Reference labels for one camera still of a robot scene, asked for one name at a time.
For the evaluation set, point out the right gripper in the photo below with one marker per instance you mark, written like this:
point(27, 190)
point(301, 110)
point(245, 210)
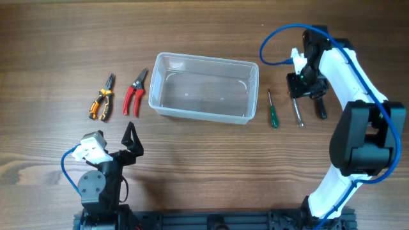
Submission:
point(297, 91)

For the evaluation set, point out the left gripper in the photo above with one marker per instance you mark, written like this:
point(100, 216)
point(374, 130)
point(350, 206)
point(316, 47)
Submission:
point(133, 145)

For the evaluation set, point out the black red handled screwdriver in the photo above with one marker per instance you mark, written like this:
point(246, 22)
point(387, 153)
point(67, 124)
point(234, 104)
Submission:
point(320, 109)

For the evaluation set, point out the silver socket wrench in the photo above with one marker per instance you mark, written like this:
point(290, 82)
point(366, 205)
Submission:
point(298, 114)

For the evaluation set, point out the green handled screwdriver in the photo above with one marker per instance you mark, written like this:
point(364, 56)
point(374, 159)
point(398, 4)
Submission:
point(274, 119)

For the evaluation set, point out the red handled cutters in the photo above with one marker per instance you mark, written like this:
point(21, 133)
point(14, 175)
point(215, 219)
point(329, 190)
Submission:
point(135, 89)

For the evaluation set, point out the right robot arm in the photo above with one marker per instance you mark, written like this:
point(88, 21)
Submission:
point(366, 144)

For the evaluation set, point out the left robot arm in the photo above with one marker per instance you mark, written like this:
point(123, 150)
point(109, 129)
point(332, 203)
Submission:
point(100, 188)

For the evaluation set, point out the clear plastic container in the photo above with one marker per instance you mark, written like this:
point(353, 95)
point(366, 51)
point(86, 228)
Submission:
point(204, 88)

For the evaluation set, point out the orange black long-nose pliers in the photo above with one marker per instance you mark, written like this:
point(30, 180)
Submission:
point(105, 95)

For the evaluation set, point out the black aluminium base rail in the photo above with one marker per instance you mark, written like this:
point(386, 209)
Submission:
point(267, 220)

